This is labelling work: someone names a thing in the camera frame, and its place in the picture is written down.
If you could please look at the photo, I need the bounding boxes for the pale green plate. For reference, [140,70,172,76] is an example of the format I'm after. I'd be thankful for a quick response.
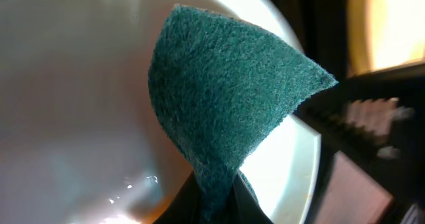
[1,0,301,223]

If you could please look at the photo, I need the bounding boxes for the green yellow sponge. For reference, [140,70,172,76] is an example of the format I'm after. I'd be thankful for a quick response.
[148,5,336,223]

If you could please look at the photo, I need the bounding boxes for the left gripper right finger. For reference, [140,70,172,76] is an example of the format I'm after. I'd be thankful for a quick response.
[229,175,272,224]

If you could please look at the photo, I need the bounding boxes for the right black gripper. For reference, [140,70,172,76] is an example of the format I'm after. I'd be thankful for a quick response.
[296,62,424,223]

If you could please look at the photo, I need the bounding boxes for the yellow plate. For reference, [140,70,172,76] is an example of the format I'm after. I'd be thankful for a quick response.
[347,0,424,76]

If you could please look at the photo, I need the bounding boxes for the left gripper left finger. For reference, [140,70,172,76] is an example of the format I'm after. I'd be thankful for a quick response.
[153,172,200,224]

